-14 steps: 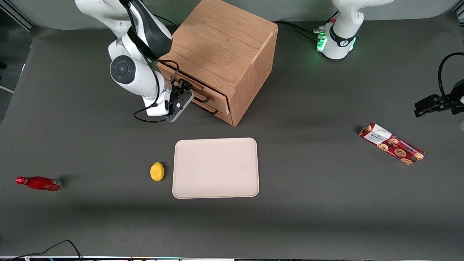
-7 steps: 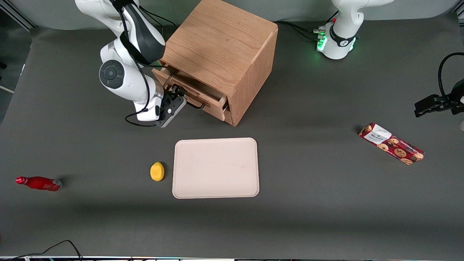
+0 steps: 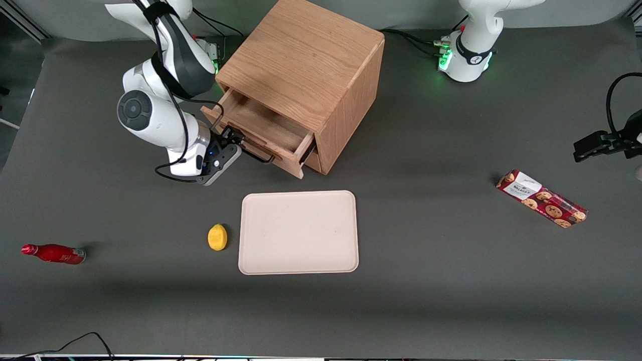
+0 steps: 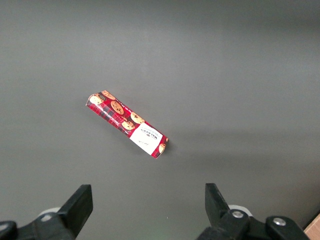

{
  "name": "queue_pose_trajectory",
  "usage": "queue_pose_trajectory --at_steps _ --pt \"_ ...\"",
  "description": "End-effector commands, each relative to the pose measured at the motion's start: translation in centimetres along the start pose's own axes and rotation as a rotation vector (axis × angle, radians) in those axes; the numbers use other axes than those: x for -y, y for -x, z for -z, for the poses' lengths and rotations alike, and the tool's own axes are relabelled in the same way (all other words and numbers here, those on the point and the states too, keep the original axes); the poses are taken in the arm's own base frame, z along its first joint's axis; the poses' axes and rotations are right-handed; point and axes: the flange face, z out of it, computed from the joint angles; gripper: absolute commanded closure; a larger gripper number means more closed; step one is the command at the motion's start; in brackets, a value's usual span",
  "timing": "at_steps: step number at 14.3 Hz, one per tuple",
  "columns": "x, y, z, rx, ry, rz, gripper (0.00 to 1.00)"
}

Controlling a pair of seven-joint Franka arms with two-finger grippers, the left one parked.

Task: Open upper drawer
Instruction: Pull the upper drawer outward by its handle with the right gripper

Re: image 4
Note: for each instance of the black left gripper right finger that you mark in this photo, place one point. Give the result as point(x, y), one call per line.
point(225, 222)

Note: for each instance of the red tartan cookie box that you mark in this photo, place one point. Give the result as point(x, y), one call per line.
point(125, 120)

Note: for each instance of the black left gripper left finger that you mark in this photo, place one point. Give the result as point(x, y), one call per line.
point(75, 212)

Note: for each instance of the oak wooden drawer cabinet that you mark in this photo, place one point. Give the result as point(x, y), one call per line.
point(313, 230)

